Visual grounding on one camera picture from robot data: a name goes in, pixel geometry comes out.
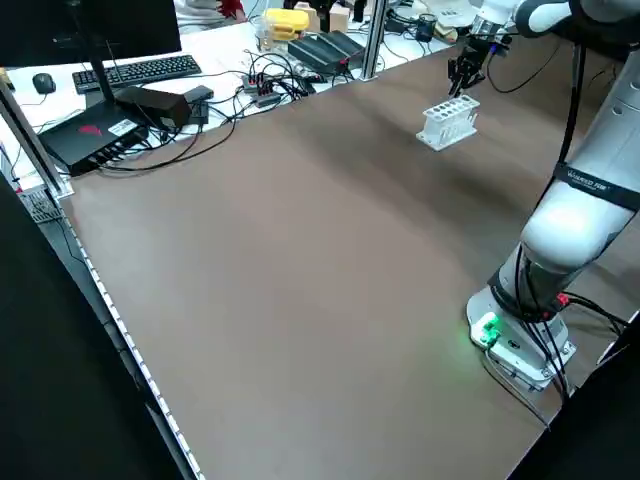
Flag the grey usb hub red plugs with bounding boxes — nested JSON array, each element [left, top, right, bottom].
[[241, 72, 282, 107]]

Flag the clear plastic beaker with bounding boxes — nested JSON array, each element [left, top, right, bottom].
[[251, 17, 277, 52]]

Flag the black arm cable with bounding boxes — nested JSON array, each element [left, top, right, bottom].
[[487, 42, 564, 95], [559, 42, 587, 161]]

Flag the grey perforated metal tray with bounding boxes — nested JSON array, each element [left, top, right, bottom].
[[18, 191, 65, 225]]

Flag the black keyboard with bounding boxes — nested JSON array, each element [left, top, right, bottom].
[[71, 53, 203, 95]]

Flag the beige printed bag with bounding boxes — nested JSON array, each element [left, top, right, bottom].
[[432, 4, 474, 42]]

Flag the small black block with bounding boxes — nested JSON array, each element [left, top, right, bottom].
[[185, 101, 211, 127]]

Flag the upright aluminium post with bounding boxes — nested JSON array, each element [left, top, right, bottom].
[[360, 0, 389, 81]]

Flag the black finned metal box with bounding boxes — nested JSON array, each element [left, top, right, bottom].
[[287, 30, 367, 73]]

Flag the black monitor with stand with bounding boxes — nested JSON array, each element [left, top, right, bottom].
[[0, 0, 183, 109]]

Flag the white cable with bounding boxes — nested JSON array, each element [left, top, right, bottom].
[[480, 349, 553, 432]]

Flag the black power adapter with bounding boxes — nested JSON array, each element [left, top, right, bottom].
[[113, 85, 193, 132]]

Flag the yellow plastic case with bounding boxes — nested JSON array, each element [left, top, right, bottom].
[[263, 7, 311, 42]]

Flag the black computer box red logo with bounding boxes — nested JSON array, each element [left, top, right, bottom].
[[37, 105, 151, 178]]

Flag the white test tube rack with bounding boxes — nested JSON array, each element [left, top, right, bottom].
[[415, 95, 483, 152]]

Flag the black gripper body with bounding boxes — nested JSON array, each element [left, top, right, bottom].
[[462, 35, 496, 65]]

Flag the aluminium frame profile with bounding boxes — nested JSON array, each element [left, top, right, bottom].
[[0, 69, 75, 200]]

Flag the dark round cup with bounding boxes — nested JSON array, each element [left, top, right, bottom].
[[416, 13, 438, 43]]

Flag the tan cardboard box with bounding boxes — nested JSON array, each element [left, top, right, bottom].
[[293, 1, 351, 34]]

